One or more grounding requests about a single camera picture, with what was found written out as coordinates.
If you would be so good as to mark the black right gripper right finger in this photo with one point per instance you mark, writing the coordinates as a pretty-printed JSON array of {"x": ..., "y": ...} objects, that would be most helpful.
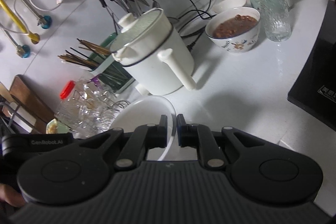
[{"x": 201, "y": 138}]

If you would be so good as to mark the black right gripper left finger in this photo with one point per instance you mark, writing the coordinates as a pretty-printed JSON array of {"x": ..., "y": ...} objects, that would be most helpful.
[{"x": 140, "y": 141}]

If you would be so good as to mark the white plastic bowl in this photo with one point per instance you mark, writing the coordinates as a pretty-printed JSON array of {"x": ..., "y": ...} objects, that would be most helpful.
[{"x": 149, "y": 110}]

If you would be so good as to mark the person's left hand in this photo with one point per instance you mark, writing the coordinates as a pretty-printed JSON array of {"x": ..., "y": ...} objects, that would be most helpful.
[{"x": 11, "y": 196}]

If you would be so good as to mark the green colander basket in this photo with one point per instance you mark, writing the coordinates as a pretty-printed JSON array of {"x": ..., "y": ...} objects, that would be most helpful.
[{"x": 56, "y": 127}]

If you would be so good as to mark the wooden cutting board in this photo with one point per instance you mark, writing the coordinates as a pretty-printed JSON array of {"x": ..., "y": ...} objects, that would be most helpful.
[{"x": 24, "y": 95}]

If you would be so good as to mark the red lid plastic jar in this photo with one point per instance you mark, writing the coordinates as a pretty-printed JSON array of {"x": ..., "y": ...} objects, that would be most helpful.
[{"x": 67, "y": 111}]

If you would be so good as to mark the white electric cooking pot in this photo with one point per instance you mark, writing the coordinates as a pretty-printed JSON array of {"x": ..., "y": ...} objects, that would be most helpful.
[{"x": 153, "y": 53}]

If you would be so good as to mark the green chopstick holder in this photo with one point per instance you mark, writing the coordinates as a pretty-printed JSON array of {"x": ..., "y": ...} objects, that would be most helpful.
[{"x": 97, "y": 59}]

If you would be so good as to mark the yellow gas pipe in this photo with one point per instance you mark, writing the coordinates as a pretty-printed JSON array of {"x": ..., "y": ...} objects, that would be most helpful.
[{"x": 24, "y": 30}]

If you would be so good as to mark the bowl of brown beans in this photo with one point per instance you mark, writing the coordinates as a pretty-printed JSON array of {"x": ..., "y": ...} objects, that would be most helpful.
[{"x": 235, "y": 30}]

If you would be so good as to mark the black induction cooktop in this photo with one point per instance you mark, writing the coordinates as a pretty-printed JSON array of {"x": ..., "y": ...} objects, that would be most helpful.
[{"x": 314, "y": 89}]

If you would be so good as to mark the small white dish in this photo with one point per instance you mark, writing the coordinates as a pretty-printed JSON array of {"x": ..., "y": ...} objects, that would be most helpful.
[{"x": 228, "y": 4}]

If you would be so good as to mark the tall textured clear glass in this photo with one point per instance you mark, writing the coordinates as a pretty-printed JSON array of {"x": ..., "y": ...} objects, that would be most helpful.
[{"x": 275, "y": 17}]

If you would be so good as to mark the wire glass drying rack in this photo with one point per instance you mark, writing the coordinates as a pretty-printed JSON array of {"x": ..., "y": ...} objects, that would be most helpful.
[{"x": 97, "y": 106}]

